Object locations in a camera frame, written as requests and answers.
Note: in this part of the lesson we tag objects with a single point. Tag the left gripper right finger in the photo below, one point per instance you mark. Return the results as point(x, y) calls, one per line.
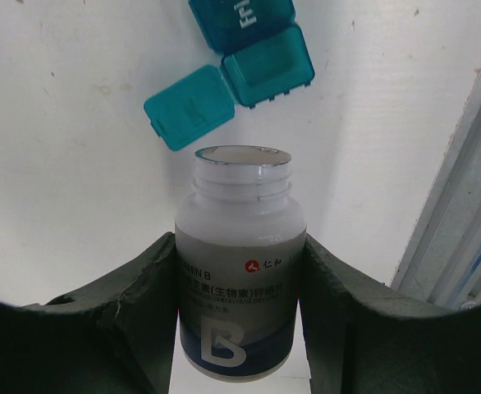
point(363, 337)

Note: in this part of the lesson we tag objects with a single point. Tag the weekly pill organizer strip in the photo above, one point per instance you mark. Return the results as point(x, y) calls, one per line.
point(263, 52)

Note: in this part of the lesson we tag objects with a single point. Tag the aluminium mounting rail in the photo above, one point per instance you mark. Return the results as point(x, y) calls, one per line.
point(442, 261)

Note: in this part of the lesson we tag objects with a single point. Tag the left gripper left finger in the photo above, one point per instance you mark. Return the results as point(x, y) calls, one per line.
point(113, 335)

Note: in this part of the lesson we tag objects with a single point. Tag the white pill bottle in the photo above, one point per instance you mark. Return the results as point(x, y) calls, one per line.
point(239, 240)

